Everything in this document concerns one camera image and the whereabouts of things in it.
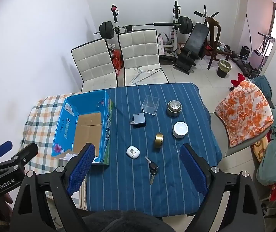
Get orange blue plaid cloth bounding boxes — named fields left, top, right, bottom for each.
left=20, top=90, right=109, bottom=211

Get gold tin lid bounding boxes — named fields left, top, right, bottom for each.
left=155, top=133, right=164, bottom=148

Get red cloth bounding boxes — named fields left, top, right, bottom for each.
left=230, top=74, right=246, bottom=87

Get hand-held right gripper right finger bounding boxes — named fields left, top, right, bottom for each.
left=180, top=144, right=265, bottom=232

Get brown wooden chair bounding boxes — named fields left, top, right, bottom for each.
left=204, top=16, right=231, bottom=70

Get black weight bench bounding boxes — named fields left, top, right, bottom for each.
left=173, top=22, right=209, bottom=75

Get white round jar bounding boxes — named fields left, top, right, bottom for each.
left=172, top=121, right=189, bottom=139

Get red plastic bag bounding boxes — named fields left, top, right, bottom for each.
left=111, top=49, right=123, bottom=71

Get clear acrylic box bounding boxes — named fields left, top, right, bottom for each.
left=142, top=95, right=159, bottom=115

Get small black heater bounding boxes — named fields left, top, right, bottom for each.
left=239, top=46, right=251, bottom=57

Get blue cardboard box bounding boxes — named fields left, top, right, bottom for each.
left=51, top=89, right=114, bottom=167

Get grey chair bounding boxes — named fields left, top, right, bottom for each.
left=209, top=111, right=270, bottom=157

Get dark trash bin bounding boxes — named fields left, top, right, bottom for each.
left=216, top=59, right=232, bottom=78

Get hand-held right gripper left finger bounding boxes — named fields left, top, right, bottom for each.
left=9, top=143, right=96, bottom=232

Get person's dark clothing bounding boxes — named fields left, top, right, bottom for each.
left=82, top=210, right=168, bottom=232

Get steel strainer cup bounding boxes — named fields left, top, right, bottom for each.
left=166, top=100, right=182, bottom=117

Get black exercise bike handlebar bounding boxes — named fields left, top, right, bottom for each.
left=193, top=5, right=220, bottom=21

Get blue striped tablecloth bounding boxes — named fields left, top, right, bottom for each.
left=80, top=82, right=223, bottom=218

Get wire clothes hanger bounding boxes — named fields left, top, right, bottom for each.
left=131, top=66, right=163, bottom=86

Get black barbell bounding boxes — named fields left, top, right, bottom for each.
left=93, top=16, right=194, bottom=40

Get pink bag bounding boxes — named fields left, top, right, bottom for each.
left=158, top=32, right=171, bottom=55

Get black exercise machine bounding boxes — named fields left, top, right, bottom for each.
left=232, top=32, right=276, bottom=76

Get black-headed keys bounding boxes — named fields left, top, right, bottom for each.
left=145, top=156, right=159, bottom=185

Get teal cloth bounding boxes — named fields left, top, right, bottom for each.
left=252, top=75, right=273, bottom=97

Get grey charger adapter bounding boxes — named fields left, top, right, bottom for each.
left=130, top=112, right=146, bottom=127

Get white earbuds case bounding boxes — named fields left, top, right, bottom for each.
left=126, top=146, right=140, bottom=159

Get orange floral blanket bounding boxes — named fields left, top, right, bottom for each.
left=215, top=80, right=274, bottom=148

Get white padded chair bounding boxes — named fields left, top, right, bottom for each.
left=71, top=38, right=118, bottom=93
left=117, top=29, right=170, bottom=87

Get person's left hand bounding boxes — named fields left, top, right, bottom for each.
left=0, top=193, right=14, bottom=220

